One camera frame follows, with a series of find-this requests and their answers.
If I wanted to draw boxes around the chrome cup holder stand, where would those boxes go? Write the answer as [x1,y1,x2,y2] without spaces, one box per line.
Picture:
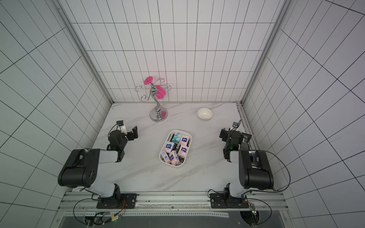
[135,78,172,123]

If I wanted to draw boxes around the white storage box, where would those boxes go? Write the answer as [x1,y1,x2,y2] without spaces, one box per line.
[159,130,193,167]

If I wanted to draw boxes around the teal cartoon tissue pack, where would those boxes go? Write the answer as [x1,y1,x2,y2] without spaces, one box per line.
[172,133,182,143]

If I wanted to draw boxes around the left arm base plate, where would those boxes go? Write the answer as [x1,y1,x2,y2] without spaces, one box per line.
[96,193,137,210]

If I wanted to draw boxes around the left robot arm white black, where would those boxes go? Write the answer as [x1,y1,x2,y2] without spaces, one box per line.
[58,121,138,209]

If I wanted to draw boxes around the pink cup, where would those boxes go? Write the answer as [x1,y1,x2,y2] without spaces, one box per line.
[156,85,166,100]
[144,76,154,85]

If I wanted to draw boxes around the white ceramic bowl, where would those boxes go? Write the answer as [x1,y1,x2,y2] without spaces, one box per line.
[197,108,213,120]

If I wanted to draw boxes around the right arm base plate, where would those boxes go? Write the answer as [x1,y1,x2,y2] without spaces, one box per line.
[209,193,249,209]

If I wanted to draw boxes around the pink cup lower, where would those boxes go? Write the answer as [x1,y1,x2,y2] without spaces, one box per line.
[156,85,166,100]

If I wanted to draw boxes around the pink Tempo tissue pack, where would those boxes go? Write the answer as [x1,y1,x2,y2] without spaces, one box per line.
[177,145,189,158]
[169,151,181,166]
[179,135,190,146]
[163,142,175,154]
[161,151,171,164]

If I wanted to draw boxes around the pink cup upper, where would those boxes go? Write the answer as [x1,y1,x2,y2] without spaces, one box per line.
[144,76,154,85]

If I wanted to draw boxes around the aluminium mounting rail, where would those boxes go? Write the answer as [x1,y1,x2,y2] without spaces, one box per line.
[57,191,289,220]

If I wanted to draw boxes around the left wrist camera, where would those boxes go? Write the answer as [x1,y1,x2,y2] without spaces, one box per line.
[116,120,125,128]

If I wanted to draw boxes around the left base cable bundle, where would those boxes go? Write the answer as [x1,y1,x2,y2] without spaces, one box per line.
[73,198,127,226]

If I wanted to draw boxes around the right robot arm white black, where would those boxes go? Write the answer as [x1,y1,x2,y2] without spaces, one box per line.
[219,128,274,205]

